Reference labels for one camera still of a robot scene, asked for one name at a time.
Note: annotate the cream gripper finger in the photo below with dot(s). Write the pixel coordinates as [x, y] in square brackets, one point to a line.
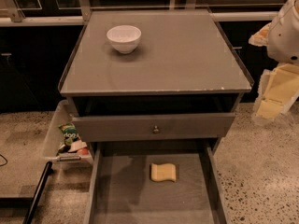
[260, 38]
[278, 90]

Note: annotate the yellow sponge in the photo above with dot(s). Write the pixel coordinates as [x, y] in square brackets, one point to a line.
[163, 172]

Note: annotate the grey top drawer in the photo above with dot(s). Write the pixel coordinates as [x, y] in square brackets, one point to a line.
[174, 126]

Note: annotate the round metal drawer knob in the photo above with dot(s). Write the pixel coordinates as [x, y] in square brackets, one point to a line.
[155, 129]

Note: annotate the grey drawer cabinet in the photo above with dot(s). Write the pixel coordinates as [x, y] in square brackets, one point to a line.
[183, 65]

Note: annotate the grey open middle drawer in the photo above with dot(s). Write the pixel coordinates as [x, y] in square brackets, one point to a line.
[122, 192]

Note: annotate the white ceramic bowl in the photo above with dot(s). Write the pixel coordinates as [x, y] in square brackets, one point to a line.
[124, 38]

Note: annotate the red and white packet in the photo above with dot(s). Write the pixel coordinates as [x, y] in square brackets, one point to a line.
[77, 147]

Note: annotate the green snack bag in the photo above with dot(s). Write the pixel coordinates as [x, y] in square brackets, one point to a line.
[70, 133]

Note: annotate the clear plastic bin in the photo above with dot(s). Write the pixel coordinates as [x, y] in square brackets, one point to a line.
[54, 138]

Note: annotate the black pole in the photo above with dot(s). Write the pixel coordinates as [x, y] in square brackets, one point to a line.
[38, 192]

